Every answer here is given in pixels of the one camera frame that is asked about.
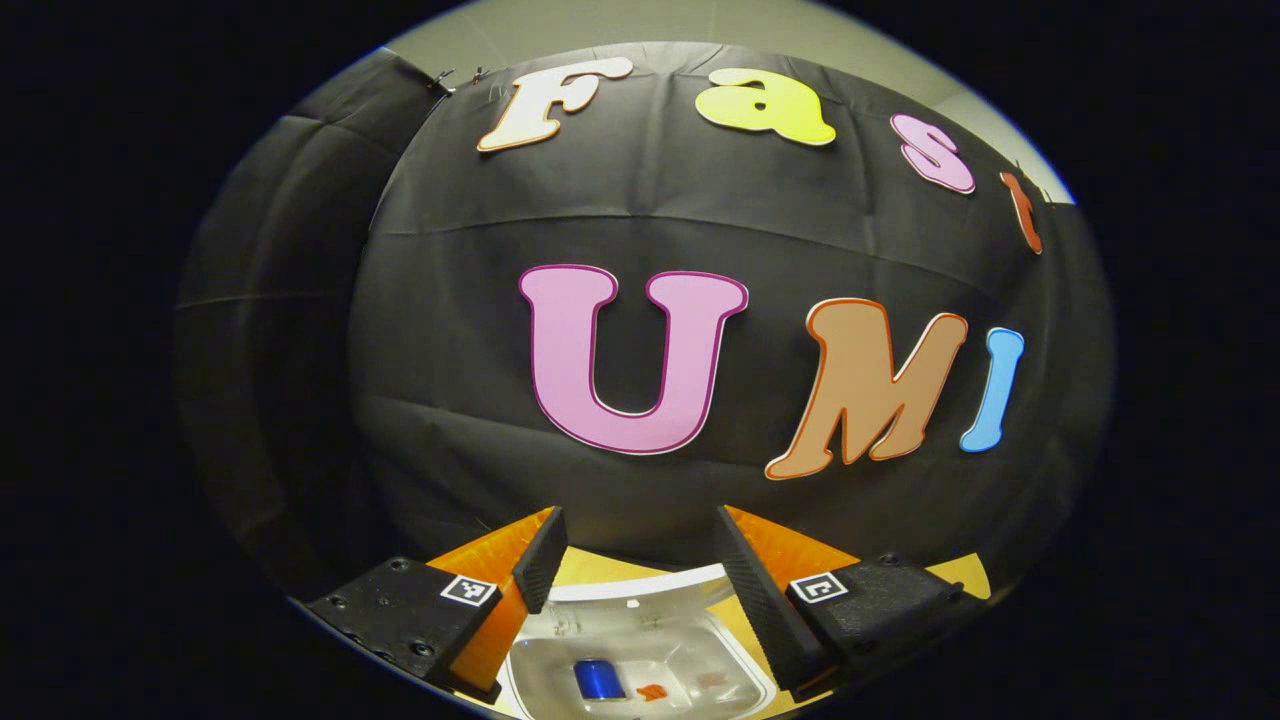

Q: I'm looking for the black backdrop cloth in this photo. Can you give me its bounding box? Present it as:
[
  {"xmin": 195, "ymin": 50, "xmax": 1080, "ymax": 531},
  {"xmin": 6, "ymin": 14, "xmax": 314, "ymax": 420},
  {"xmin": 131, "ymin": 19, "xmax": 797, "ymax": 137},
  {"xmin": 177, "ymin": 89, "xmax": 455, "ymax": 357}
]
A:
[{"xmin": 175, "ymin": 42, "xmax": 1116, "ymax": 591}]

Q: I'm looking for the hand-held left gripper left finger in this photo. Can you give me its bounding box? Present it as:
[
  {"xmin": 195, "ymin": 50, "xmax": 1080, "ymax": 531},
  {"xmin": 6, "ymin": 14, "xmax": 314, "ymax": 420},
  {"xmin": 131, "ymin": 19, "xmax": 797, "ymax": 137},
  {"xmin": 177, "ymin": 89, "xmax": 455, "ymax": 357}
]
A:
[{"xmin": 305, "ymin": 505, "xmax": 569, "ymax": 703}]

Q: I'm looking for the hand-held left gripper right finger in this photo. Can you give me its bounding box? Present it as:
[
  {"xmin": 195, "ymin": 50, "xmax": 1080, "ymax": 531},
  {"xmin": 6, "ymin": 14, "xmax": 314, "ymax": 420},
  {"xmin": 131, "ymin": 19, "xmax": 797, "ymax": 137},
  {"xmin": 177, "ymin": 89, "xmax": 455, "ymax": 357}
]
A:
[{"xmin": 712, "ymin": 504, "xmax": 986, "ymax": 701}]

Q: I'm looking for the blue pop can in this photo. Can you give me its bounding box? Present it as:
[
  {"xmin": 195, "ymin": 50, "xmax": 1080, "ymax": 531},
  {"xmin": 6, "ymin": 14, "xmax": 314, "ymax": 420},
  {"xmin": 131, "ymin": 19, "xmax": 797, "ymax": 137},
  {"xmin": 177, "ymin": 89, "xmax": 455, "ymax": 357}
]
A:
[{"xmin": 572, "ymin": 658, "xmax": 628, "ymax": 701}]

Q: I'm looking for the white desktop garbage bin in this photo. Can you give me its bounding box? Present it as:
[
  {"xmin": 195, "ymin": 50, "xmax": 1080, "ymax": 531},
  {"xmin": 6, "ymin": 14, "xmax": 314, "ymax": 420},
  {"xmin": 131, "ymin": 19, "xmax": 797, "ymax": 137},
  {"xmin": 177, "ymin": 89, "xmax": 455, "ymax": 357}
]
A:
[{"xmin": 500, "ymin": 563, "xmax": 781, "ymax": 720}]

